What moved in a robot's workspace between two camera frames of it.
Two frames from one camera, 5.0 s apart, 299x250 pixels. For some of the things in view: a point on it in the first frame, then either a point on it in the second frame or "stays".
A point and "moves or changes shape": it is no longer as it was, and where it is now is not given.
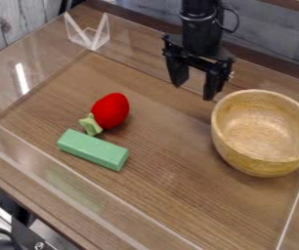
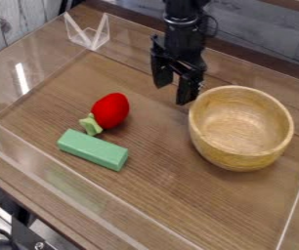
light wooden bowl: [265, 132] moves or changes shape
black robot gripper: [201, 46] to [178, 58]
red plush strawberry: [110, 113] stays
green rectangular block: [93, 149] stays
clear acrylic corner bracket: [90, 37] stays
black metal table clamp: [26, 237] stays
